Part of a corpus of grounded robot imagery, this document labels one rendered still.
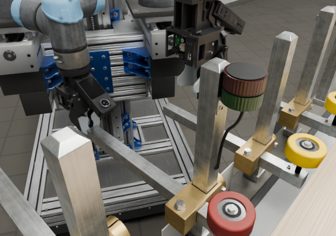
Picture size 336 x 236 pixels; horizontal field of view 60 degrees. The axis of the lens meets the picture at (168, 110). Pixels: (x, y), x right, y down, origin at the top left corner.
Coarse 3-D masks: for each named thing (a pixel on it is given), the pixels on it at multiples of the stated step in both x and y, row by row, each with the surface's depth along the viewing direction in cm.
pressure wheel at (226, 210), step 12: (228, 192) 52; (216, 204) 49; (228, 204) 50; (240, 204) 50; (252, 204) 50; (216, 216) 48; (228, 216) 48; (240, 216) 48; (252, 216) 48; (216, 228) 47; (228, 228) 46; (240, 228) 46; (252, 228) 48
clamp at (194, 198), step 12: (180, 192) 56; (192, 192) 56; (204, 192) 56; (216, 192) 58; (168, 204) 54; (192, 204) 54; (168, 216) 55; (180, 216) 52; (192, 216) 53; (180, 228) 54
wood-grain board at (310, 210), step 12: (324, 168) 57; (312, 180) 55; (324, 180) 55; (300, 192) 52; (312, 192) 52; (324, 192) 52; (300, 204) 50; (312, 204) 50; (324, 204) 50; (288, 216) 48; (300, 216) 48; (312, 216) 48; (324, 216) 48; (276, 228) 46; (288, 228) 46; (300, 228) 46; (312, 228) 46; (324, 228) 46
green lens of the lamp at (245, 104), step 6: (222, 90) 42; (264, 90) 41; (222, 96) 42; (228, 96) 40; (234, 96) 40; (258, 96) 40; (222, 102) 42; (228, 102) 41; (234, 102) 40; (240, 102) 40; (246, 102) 40; (252, 102) 40; (258, 102) 40; (234, 108) 41; (240, 108) 40; (246, 108) 40; (252, 108) 40
